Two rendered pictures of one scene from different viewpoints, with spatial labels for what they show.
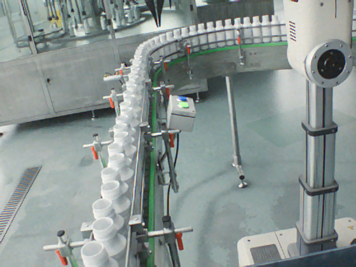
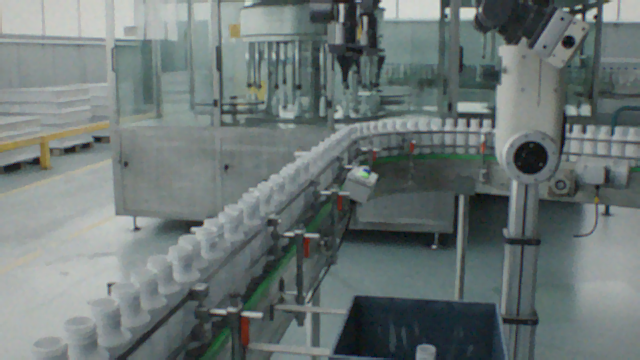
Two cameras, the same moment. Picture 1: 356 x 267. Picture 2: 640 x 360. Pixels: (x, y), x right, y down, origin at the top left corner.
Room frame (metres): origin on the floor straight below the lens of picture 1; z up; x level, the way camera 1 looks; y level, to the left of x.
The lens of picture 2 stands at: (-0.79, -0.22, 1.46)
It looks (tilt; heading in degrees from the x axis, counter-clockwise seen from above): 11 degrees down; 10
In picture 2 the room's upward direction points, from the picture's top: straight up
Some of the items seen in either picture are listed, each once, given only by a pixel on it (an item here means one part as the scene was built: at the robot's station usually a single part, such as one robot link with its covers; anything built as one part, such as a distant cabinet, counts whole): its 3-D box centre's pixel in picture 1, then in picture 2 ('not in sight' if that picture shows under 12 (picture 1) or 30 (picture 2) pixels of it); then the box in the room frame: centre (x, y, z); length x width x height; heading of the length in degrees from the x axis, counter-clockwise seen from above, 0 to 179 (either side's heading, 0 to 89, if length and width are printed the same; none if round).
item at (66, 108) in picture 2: not in sight; (43, 119); (8.51, 5.89, 0.50); 1.23 x 1.04 x 1.00; 89
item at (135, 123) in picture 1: (132, 135); (301, 189); (1.02, 0.14, 1.08); 0.06 x 0.06 x 0.17
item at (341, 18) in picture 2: not in sight; (345, 14); (0.94, 0.00, 1.57); 0.07 x 0.06 x 0.07; 90
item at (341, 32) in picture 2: not in sight; (346, 37); (0.94, 0.00, 1.51); 0.10 x 0.07 x 0.07; 88
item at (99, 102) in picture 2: not in sight; (91, 111); (10.00, 5.85, 0.50); 1.23 x 1.05 x 1.00; 89
